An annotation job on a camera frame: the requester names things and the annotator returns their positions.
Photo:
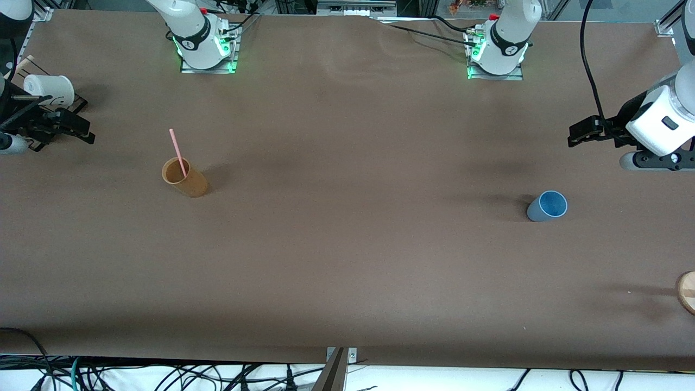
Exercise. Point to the tan cylindrical cup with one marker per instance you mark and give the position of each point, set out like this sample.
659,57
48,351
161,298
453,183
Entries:
193,184

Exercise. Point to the white cup with print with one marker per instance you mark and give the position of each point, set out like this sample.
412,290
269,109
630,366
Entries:
51,89

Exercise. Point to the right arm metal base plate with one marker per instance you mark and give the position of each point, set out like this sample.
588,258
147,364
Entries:
217,70

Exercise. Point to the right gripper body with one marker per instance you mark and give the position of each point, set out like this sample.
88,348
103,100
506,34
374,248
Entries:
23,119

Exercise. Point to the wooden dowel stick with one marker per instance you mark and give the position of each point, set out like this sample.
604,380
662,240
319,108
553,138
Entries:
26,61

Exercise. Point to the large table cover sheet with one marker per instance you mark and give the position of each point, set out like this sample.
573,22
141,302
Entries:
347,244

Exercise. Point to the grey camera pole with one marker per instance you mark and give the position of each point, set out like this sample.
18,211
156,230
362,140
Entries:
331,377

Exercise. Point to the blue cup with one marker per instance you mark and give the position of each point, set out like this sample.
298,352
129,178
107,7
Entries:
537,213

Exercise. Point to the silver mounting bracket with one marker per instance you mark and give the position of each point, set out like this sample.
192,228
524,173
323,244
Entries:
352,355

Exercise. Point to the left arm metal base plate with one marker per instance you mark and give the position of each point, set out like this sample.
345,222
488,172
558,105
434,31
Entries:
510,77

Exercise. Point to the aluminium frame profile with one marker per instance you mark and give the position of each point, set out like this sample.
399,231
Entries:
665,27
43,13

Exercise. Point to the pink chopstick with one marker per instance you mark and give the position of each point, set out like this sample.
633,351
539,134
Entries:
176,149

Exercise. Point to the small orange object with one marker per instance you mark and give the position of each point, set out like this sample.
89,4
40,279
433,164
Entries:
455,6

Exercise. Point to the grey metal box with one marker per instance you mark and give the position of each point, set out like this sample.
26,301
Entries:
355,7

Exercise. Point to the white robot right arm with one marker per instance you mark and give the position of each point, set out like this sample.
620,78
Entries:
198,41

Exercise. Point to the round wooden disc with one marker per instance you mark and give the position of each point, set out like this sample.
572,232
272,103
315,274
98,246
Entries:
688,293

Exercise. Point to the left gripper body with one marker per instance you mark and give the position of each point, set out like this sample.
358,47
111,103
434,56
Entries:
620,126

